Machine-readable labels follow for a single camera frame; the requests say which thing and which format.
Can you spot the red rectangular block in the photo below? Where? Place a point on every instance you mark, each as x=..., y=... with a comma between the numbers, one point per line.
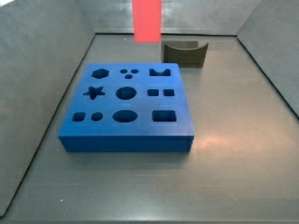
x=147, y=20

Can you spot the dark olive curved block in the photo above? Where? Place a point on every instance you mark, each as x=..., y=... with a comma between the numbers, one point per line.
x=186, y=53

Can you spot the blue shape sorter block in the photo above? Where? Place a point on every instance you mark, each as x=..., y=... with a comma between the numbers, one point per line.
x=129, y=108

